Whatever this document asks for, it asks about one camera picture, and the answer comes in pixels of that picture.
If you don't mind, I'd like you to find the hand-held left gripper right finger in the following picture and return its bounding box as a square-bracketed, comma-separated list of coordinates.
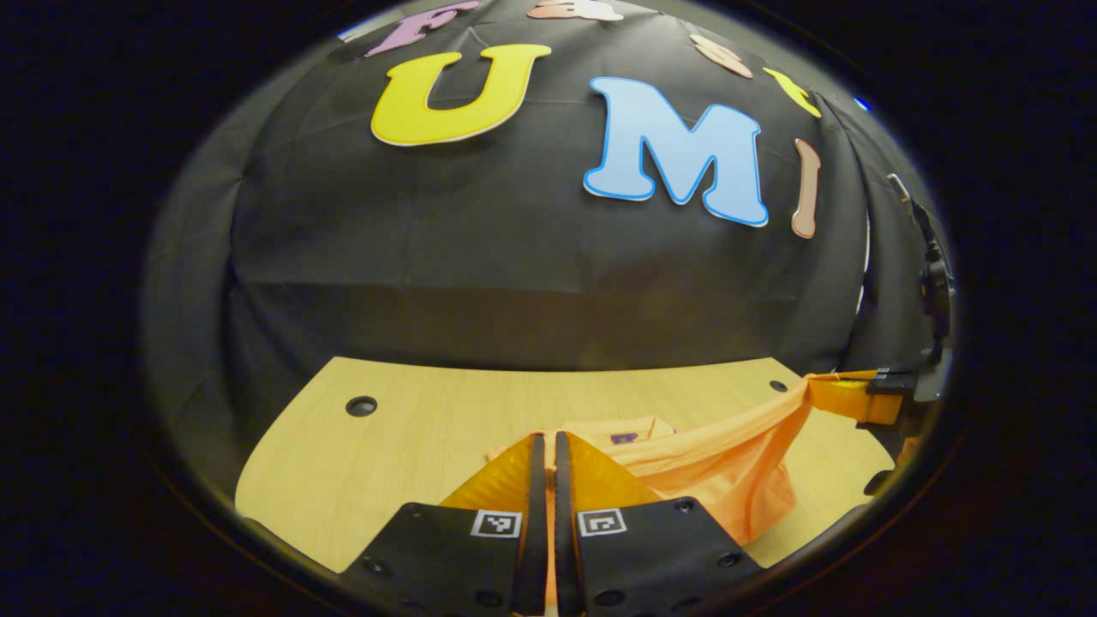
[553, 430, 765, 617]

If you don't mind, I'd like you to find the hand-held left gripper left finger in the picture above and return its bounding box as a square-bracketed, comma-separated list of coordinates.
[339, 431, 549, 617]

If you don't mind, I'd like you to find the orange T-shirt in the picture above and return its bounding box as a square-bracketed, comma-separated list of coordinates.
[487, 374, 815, 617]

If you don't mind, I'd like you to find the black device on stand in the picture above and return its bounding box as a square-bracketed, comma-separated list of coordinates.
[887, 171, 958, 365]

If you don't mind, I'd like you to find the black backdrop cloth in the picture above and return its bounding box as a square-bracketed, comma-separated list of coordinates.
[141, 0, 952, 515]

